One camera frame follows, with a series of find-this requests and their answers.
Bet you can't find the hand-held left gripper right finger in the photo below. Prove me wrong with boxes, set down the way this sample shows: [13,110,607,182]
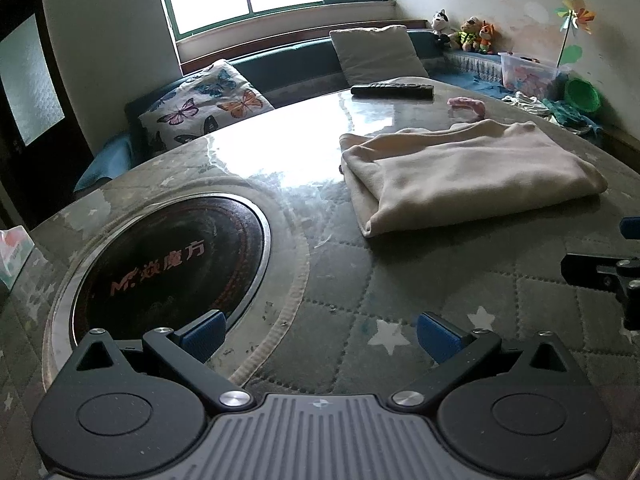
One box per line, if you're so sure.
[389,311,568,415]

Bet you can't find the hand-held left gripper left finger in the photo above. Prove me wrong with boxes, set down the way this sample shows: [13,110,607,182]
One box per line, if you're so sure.
[75,310,253,415]

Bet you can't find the cream knit garment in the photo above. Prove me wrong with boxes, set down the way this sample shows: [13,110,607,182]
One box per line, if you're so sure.
[339,119,608,239]

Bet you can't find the grey quilted star tablecloth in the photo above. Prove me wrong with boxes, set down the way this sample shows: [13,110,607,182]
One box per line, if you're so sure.
[0,77,640,480]

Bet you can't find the round black induction cooktop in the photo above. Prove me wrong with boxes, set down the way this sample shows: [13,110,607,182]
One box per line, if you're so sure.
[44,180,311,396]

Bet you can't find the green cloth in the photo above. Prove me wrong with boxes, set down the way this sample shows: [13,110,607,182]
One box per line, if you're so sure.
[542,97,603,136]

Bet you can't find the green plastic bowl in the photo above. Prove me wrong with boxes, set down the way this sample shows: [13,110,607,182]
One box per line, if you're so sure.
[564,77,602,112]

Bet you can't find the clear plastic storage box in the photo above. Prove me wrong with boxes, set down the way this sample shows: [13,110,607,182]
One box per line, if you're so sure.
[497,51,571,100]

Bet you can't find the tissue box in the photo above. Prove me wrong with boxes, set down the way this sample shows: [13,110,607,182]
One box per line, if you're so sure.
[0,226,36,292]

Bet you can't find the colourful pinwheel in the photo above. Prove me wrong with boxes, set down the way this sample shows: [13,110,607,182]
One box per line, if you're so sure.
[555,0,598,68]

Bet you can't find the butterfly print pillow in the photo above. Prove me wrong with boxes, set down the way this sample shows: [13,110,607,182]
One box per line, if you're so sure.
[137,58,276,158]

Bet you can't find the orange fox plush toy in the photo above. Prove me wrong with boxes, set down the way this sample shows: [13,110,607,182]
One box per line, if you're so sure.
[475,21,496,56]

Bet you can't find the black remote control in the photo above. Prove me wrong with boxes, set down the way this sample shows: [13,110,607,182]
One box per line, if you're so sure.
[350,82,435,100]

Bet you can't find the brown bear plush toy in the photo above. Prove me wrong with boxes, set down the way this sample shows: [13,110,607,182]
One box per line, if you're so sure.
[457,16,482,52]

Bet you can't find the black and white plush toy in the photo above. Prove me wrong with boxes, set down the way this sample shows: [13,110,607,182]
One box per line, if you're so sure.
[431,8,453,46]

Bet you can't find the teal sofa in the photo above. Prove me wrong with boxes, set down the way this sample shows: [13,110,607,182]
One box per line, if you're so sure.
[72,27,506,193]

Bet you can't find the plain grey pillow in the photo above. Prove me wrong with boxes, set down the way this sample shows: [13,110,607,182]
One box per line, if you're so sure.
[329,25,431,86]

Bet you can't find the dark door with frosted glass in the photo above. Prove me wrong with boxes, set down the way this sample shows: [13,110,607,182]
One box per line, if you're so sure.
[0,0,93,221]

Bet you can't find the pink hair tie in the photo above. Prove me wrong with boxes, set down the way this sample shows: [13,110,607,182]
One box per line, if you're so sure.
[446,96,487,121]

